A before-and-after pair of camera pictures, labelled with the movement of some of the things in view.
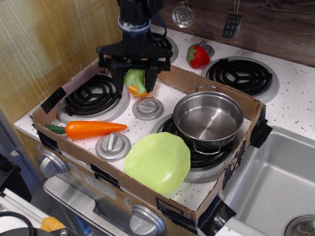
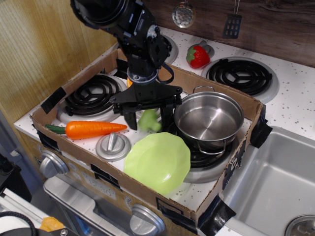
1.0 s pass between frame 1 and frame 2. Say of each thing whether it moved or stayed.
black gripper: moved
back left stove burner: stayed
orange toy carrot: stayed
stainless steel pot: stayed
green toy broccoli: moved
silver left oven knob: stayed
